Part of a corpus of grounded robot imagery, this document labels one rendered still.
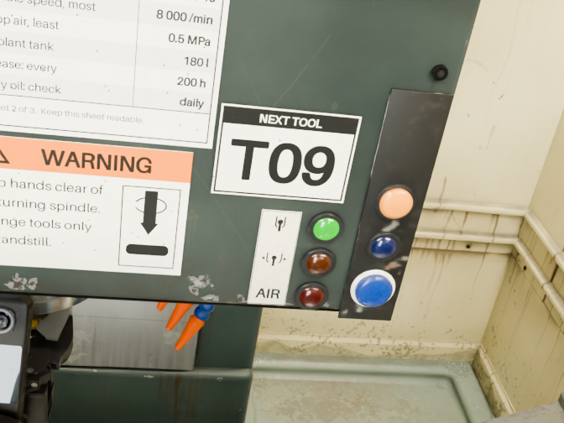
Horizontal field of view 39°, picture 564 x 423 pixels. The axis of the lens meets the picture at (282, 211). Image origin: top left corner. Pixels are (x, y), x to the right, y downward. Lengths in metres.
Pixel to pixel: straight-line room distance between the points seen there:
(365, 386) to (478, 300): 0.36
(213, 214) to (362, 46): 0.16
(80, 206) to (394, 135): 0.23
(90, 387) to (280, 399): 0.56
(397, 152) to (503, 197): 1.35
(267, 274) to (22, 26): 0.25
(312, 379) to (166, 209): 1.50
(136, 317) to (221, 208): 0.89
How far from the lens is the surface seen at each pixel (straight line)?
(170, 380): 1.57
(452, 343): 2.14
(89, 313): 1.45
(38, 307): 0.80
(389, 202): 0.58
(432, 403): 2.08
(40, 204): 0.58
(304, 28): 0.53
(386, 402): 2.04
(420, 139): 0.57
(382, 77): 0.55
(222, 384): 1.59
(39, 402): 0.81
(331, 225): 0.59
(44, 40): 0.53
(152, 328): 1.47
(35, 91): 0.54
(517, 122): 1.83
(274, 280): 0.61
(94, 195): 0.57
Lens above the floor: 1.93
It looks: 30 degrees down
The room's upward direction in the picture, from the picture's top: 10 degrees clockwise
